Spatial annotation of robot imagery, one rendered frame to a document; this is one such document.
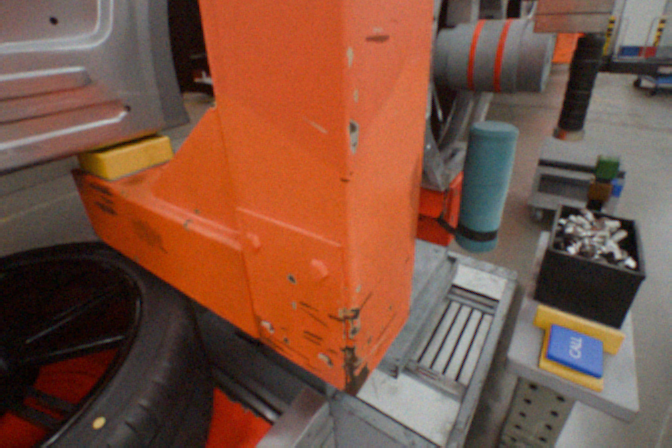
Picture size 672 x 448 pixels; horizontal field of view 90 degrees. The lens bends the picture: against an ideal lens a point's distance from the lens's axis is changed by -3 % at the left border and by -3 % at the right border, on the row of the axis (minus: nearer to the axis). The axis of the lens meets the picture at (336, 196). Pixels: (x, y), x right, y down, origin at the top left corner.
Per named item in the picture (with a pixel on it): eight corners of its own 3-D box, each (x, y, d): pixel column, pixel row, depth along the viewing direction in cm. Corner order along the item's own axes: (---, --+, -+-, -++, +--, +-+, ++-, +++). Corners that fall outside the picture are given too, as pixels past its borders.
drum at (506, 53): (449, 84, 84) (455, 20, 78) (547, 91, 73) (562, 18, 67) (428, 93, 74) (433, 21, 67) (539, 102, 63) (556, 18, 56)
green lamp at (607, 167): (592, 171, 74) (597, 153, 72) (614, 174, 71) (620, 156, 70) (592, 177, 71) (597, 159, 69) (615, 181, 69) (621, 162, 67)
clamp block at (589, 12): (536, 32, 53) (543, -6, 50) (605, 32, 48) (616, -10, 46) (531, 33, 49) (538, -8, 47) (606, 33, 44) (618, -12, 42)
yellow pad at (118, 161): (143, 149, 78) (137, 128, 76) (177, 159, 71) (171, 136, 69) (78, 169, 68) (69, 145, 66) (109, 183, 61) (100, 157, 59)
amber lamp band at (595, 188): (586, 191, 76) (591, 175, 74) (607, 196, 74) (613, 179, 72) (585, 198, 73) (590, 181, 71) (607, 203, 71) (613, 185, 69)
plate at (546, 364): (545, 332, 57) (546, 327, 56) (601, 352, 52) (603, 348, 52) (538, 367, 51) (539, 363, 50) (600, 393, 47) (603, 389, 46)
